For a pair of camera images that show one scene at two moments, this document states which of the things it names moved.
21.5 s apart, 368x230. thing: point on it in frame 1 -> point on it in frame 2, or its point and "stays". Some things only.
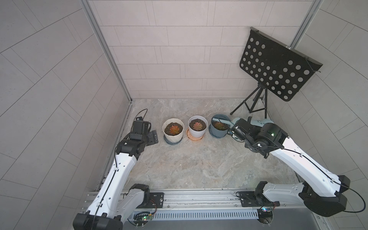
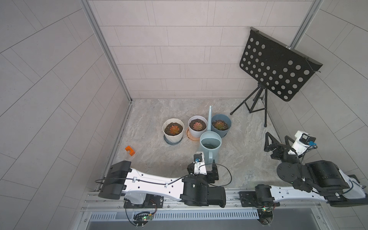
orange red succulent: (174, 130) stays
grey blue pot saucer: (172, 143) stays
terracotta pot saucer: (193, 139) stays
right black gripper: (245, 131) -> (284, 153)
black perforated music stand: (283, 70) stays
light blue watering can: (259, 122) -> (211, 143)
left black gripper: (153, 137) -> (212, 175)
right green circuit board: (265, 214) stays
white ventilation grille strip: (206, 214) stays
